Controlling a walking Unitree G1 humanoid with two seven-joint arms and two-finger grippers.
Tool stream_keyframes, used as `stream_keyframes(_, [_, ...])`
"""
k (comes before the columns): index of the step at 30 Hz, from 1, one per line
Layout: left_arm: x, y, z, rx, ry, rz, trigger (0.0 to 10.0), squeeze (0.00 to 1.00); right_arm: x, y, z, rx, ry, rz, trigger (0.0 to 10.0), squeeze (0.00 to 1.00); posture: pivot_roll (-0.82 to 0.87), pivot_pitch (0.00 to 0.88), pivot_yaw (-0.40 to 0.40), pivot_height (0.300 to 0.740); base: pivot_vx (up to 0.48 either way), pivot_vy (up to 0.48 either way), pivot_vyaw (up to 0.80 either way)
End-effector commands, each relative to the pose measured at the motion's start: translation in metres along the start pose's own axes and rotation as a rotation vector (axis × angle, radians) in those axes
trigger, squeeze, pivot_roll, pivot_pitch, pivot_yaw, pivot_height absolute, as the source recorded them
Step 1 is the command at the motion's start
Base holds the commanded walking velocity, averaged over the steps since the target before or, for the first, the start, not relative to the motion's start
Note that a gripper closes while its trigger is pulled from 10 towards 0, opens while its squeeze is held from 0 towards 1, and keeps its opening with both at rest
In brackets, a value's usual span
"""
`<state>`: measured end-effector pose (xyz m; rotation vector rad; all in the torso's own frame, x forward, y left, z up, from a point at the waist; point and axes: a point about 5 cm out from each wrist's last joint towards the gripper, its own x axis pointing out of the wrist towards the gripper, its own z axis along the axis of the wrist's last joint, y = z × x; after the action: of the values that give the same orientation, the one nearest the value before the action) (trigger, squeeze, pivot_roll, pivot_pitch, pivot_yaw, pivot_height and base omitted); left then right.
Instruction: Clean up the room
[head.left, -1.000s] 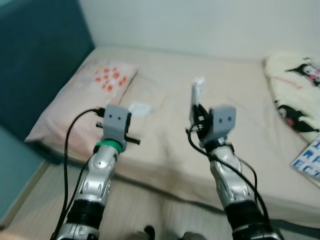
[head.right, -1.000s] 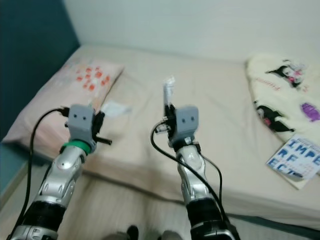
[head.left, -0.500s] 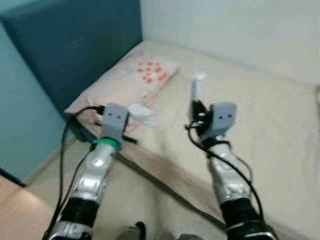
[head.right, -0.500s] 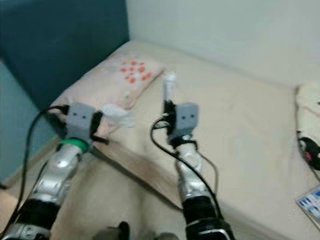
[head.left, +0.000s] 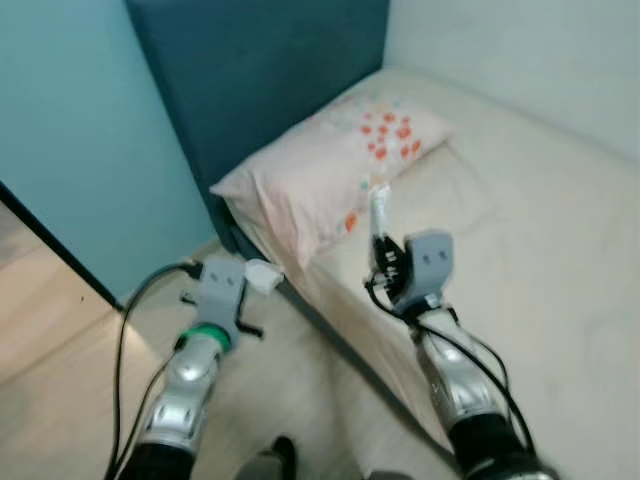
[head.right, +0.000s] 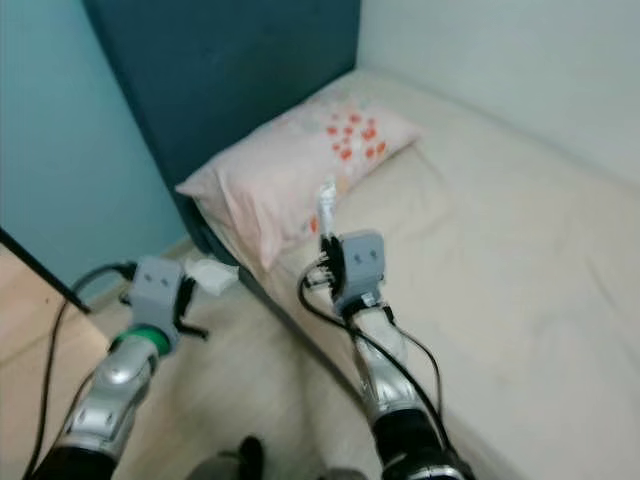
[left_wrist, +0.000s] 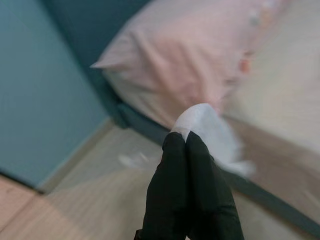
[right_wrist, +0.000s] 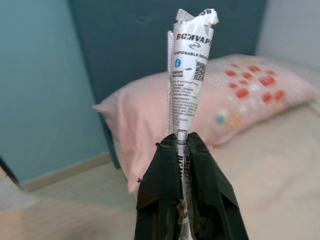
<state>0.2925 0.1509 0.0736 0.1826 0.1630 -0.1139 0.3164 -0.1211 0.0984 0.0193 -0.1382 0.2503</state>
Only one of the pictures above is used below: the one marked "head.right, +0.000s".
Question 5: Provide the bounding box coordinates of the small white packet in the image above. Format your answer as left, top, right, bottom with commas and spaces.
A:
188, 258, 241, 296

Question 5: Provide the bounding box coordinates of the slim white tube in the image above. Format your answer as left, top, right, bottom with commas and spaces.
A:
315, 178, 339, 241

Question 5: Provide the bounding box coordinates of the pink pillow with coloured dots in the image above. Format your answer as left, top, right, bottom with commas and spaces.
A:
175, 95, 421, 269

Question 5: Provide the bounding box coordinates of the dark baseboard strip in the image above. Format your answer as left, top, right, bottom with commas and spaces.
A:
0, 228, 89, 313

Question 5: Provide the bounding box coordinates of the grey left robot leg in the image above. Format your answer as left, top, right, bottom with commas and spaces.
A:
190, 435, 266, 480

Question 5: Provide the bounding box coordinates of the mattress with cream sheet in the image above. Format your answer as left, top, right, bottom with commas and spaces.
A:
190, 68, 640, 480

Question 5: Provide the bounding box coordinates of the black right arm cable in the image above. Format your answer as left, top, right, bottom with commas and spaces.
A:
298, 270, 451, 456

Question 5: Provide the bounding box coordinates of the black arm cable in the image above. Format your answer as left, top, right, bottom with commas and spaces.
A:
298, 270, 451, 456
32, 262, 139, 480

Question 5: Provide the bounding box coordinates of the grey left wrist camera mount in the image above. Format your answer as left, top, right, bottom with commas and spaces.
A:
132, 255, 186, 331

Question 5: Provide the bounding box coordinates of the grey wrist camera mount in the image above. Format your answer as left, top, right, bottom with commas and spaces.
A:
335, 230, 386, 309
132, 255, 186, 331

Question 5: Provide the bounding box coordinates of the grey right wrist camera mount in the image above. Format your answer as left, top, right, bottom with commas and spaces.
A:
335, 230, 386, 309

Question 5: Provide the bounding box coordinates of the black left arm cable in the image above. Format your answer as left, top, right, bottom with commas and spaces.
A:
32, 262, 139, 480

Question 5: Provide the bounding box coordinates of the dark blue bed frame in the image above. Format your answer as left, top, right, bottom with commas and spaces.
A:
82, 0, 361, 301

